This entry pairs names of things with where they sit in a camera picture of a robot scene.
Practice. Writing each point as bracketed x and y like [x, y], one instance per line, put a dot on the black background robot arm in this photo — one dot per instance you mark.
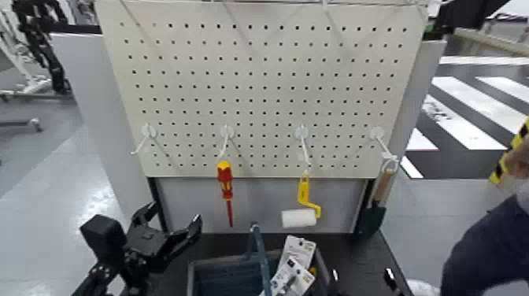
[41, 45]

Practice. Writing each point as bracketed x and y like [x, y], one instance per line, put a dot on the white pegboard hook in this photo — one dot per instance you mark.
[301, 133]
[377, 133]
[148, 131]
[227, 132]

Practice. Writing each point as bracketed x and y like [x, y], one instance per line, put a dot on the red yellow screwdriver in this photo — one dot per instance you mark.
[225, 177]

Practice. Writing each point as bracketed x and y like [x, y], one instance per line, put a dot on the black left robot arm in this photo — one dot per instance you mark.
[97, 281]

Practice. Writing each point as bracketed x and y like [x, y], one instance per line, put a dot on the beige perforated pegboard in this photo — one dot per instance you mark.
[264, 82]

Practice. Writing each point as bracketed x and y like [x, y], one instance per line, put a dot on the yellow black hazard striped barrier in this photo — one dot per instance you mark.
[506, 159]

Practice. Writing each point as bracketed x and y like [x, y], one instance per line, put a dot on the white blister pack card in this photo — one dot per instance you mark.
[298, 250]
[291, 279]

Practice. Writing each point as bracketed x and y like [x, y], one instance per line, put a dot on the grey plastic crate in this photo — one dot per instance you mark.
[223, 277]

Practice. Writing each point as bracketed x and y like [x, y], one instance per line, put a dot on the person in navy clothing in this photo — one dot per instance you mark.
[487, 252]

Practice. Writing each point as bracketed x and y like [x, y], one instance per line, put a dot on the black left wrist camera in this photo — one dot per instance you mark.
[103, 239]

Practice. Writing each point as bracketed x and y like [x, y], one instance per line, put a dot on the grey caster leg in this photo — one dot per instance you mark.
[25, 123]

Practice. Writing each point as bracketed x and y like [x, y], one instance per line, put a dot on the white metal stand frame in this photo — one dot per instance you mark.
[18, 62]

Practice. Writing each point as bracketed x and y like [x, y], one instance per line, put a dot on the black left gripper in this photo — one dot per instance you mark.
[146, 248]

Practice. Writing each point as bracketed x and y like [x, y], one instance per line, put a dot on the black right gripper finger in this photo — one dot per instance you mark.
[390, 279]
[334, 281]

